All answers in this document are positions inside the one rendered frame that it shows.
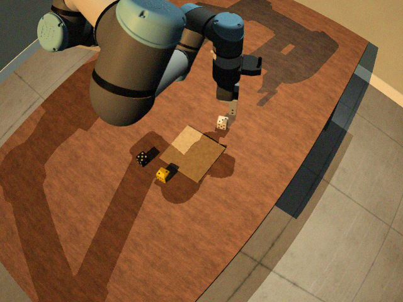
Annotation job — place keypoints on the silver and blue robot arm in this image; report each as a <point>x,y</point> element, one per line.
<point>145,46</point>

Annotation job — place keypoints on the tan square mat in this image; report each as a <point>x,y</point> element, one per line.
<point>192,153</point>

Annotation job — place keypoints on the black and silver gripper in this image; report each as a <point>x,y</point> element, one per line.
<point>227,73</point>

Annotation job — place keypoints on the white die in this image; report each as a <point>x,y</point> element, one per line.
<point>222,122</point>

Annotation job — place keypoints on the yellow die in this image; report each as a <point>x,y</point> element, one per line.
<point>163,174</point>

